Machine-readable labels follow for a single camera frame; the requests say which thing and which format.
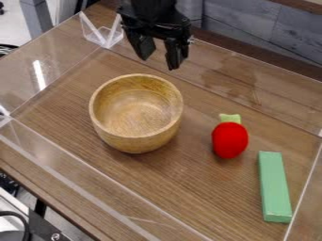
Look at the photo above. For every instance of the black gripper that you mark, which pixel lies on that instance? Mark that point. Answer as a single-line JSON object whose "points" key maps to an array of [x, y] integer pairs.
{"points": [[169, 26]]}

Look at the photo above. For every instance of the red plush fruit green leaf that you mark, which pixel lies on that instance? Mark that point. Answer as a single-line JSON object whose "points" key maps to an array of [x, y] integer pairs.
{"points": [[229, 136]]}

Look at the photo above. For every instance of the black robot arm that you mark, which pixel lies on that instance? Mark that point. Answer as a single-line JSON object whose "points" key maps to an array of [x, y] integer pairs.
{"points": [[150, 7]]}

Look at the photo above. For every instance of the light wooden bowl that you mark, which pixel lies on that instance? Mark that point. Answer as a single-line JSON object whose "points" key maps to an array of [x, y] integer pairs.
{"points": [[137, 112]]}

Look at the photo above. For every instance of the clear acrylic tray walls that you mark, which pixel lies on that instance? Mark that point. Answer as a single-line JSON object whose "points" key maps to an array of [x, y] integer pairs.
{"points": [[147, 154]]}

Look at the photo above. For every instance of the green rectangular block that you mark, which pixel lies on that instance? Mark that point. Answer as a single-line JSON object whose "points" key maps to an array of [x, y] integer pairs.
{"points": [[274, 188]]}

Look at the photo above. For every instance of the black clamp under table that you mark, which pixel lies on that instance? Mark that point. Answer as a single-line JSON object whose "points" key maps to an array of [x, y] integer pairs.
{"points": [[23, 223]]}

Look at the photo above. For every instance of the clear acrylic corner bracket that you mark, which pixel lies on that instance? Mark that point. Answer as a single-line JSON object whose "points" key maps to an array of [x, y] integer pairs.
{"points": [[103, 36]]}

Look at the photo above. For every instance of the grey post in background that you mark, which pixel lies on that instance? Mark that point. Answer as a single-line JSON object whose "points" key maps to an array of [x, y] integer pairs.
{"points": [[38, 16]]}

